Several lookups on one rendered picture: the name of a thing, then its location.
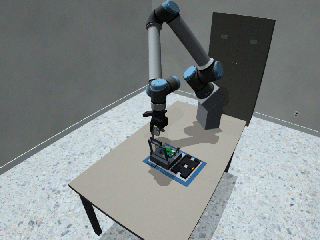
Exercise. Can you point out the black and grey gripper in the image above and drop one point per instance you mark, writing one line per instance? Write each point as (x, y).
(160, 121)

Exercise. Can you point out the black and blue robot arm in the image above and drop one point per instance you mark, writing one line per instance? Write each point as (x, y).
(199, 78)

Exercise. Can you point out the green circuit board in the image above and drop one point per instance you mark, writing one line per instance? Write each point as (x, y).
(170, 152)

